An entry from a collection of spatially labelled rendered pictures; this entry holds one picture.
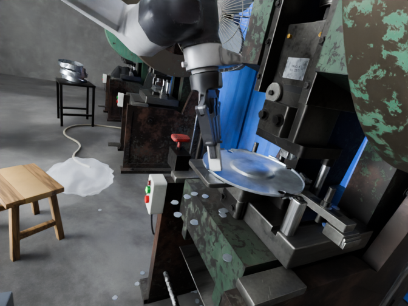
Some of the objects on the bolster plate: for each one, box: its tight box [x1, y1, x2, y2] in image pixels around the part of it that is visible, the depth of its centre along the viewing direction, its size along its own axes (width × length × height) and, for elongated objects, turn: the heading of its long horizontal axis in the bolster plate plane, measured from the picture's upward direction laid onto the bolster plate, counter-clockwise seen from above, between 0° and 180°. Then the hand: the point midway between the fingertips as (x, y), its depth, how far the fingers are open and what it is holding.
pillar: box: [311, 165, 330, 197], centre depth 66 cm, size 2×2×14 cm
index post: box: [280, 196, 308, 237], centre depth 52 cm, size 3×3×10 cm
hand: (214, 157), depth 57 cm, fingers closed
